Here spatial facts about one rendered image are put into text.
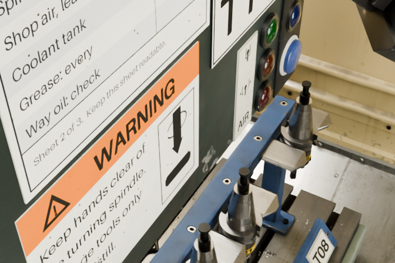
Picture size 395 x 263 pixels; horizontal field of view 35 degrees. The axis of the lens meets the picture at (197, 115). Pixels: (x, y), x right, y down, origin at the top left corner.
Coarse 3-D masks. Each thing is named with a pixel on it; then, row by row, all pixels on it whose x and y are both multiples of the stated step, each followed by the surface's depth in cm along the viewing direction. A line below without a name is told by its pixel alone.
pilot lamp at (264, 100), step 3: (267, 87) 50; (270, 87) 51; (267, 90) 50; (270, 90) 50; (264, 93) 50; (267, 93) 50; (270, 93) 51; (264, 96) 50; (267, 96) 50; (270, 96) 51; (261, 99) 50; (264, 99) 50; (267, 99) 50; (261, 102) 50; (264, 102) 50; (267, 102) 51; (261, 105) 50; (264, 105) 50
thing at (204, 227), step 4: (200, 224) 77; (204, 224) 77; (208, 224) 77; (200, 228) 77; (204, 228) 77; (208, 228) 77; (200, 232) 77; (204, 232) 76; (200, 236) 78; (204, 236) 77; (208, 236) 78; (200, 240) 78; (204, 240) 78; (208, 240) 78; (200, 244) 78; (204, 244) 78; (208, 244) 78; (200, 248) 78; (204, 248) 78; (208, 248) 79
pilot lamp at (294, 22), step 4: (296, 8) 50; (300, 8) 50; (296, 12) 50; (300, 12) 50; (292, 16) 50; (296, 16) 50; (300, 16) 51; (292, 20) 50; (296, 20) 50; (292, 24) 50
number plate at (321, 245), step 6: (318, 234) 122; (324, 234) 123; (318, 240) 121; (324, 240) 123; (312, 246) 120; (318, 246) 121; (324, 246) 122; (330, 246) 124; (312, 252) 119; (318, 252) 121; (324, 252) 122; (330, 252) 123; (306, 258) 118; (312, 258) 119; (318, 258) 120; (324, 258) 121
